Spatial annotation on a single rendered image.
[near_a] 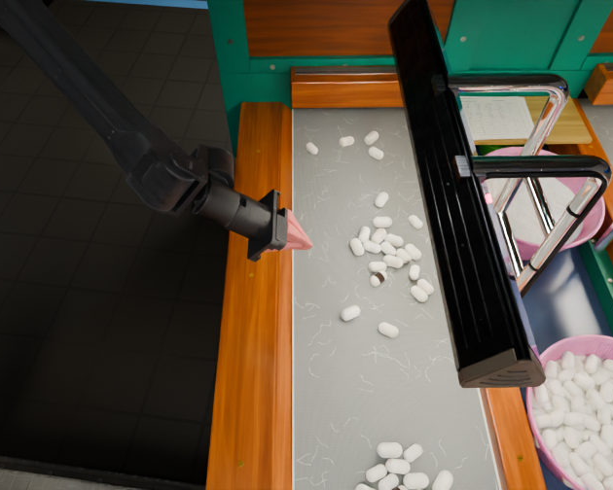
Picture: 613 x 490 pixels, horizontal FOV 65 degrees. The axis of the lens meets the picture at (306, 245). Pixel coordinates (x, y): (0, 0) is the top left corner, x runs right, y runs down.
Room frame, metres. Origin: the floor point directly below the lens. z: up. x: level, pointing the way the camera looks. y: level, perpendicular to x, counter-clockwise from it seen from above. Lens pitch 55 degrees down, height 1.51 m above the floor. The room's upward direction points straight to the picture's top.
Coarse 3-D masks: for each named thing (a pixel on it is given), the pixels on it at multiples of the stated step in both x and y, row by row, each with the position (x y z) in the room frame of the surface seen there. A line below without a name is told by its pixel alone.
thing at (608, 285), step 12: (612, 228) 0.54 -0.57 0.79; (588, 240) 0.56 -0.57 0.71; (600, 240) 0.54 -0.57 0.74; (612, 240) 0.53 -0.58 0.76; (588, 252) 0.54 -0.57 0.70; (600, 252) 0.53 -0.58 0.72; (588, 264) 0.52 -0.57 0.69; (600, 264) 0.50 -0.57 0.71; (612, 264) 0.50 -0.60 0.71; (600, 276) 0.48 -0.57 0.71; (612, 276) 0.47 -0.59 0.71; (600, 288) 0.46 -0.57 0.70; (612, 288) 0.45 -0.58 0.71; (600, 300) 0.44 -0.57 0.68; (612, 300) 0.42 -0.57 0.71; (612, 312) 0.41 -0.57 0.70; (612, 324) 0.39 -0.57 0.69
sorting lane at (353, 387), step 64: (320, 128) 0.86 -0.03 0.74; (384, 128) 0.86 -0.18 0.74; (320, 192) 0.66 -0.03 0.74; (320, 256) 0.50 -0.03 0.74; (320, 320) 0.37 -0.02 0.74; (384, 320) 0.37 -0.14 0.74; (320, 384) 0.26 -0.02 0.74; (384, 384) 0.26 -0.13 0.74; (448, 384) 0.26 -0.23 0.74; (320, 448) 0.16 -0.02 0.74; (448, 448) 0.16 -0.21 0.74
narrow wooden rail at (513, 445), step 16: (496, 400) 0.22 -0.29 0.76; (512, 400) 0.22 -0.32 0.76; (496, 416) 0.20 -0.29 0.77; (512, 416) 0.20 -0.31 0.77; (496, 432) 0.18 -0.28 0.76; (512, 432) 0.18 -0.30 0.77; (528, 432) 0.18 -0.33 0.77; (496, 448) 0.16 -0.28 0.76; (512, 448) 0.15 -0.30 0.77; (528, 448) 0.15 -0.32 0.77; (496, 464) 0.14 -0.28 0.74; (512, 464) 0.13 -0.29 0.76; (528, 464) 0.13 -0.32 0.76; (512, 480) 0.11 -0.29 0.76; (528, 480) 0.11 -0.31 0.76
